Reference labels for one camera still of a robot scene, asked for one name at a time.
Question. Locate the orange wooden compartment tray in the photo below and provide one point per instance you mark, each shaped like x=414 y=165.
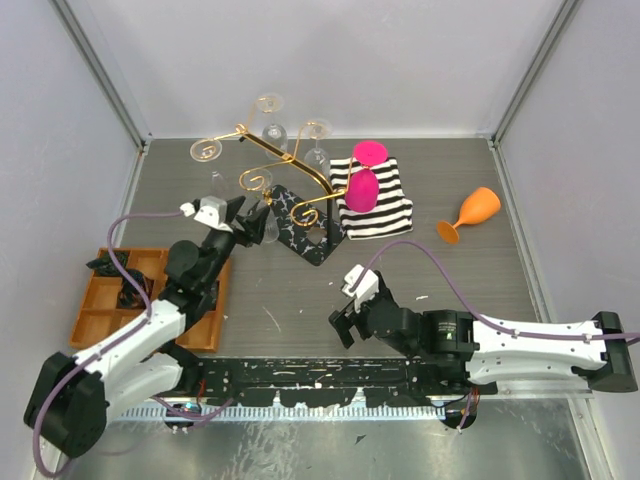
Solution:
x=101 y=313

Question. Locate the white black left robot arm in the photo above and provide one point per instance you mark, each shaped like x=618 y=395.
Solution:
x=76 y=397

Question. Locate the orange floral rolled tie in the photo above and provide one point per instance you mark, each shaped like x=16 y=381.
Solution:
x=129 y=297

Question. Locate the clear stemmed wine glass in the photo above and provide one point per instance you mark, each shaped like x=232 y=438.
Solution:
x=317 y=156

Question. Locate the white slotted cable duct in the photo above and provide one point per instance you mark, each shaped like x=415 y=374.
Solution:
x=152 y=411

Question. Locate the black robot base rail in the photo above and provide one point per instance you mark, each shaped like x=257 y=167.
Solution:
x=322 y=382

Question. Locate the orange plastic wine glass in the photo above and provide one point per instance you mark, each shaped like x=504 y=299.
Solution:
x=477 y=208

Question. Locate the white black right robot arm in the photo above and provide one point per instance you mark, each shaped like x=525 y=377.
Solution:
x=465 y=349

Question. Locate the green patterned rolled tie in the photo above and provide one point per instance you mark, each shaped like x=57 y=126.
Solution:
x=103 y=266

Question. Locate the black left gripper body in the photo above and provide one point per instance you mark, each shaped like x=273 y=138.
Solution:
x=242 y=237

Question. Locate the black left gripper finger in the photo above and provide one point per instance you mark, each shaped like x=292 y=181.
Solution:
x=233 y=207
x=254 y=222

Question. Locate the tall clear champagne flute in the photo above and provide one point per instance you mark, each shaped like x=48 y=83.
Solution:
x=259 y=184

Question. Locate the gold wine glass rack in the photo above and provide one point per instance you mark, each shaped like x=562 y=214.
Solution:
x=306 y=227

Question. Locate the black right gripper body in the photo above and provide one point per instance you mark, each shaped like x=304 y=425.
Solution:
x=348 y=316

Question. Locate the black white striped cloth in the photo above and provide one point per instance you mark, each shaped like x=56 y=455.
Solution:
x=392 y=215

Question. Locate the pink plastic wine glass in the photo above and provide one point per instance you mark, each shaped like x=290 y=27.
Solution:
x=363 y=186

